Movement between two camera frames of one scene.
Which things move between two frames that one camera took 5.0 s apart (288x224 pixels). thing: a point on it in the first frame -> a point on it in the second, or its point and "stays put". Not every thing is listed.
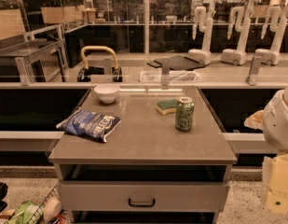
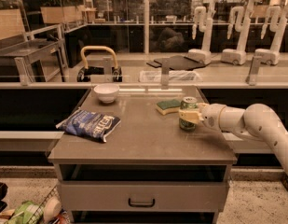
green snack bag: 28,213 stays put
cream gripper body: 278,125 -> 211,116
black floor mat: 178,63 stays put
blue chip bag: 89,124 stays put
